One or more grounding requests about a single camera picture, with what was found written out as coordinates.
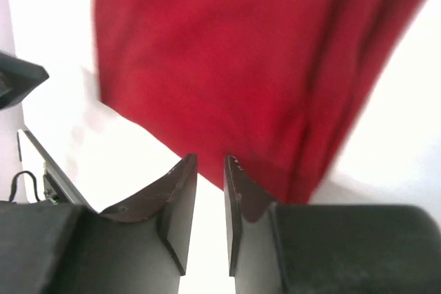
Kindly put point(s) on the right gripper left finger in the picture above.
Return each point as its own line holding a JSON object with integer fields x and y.
{"x": 139, "y": 245}

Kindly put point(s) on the red t shirt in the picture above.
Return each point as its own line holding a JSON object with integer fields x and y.
{"x": 276, "y": 83}

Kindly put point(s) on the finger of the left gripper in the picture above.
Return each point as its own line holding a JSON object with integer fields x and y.
{"x": 18, "y": 79}

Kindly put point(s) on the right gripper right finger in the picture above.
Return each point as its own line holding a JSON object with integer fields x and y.
{"x": 326, "y": 248}

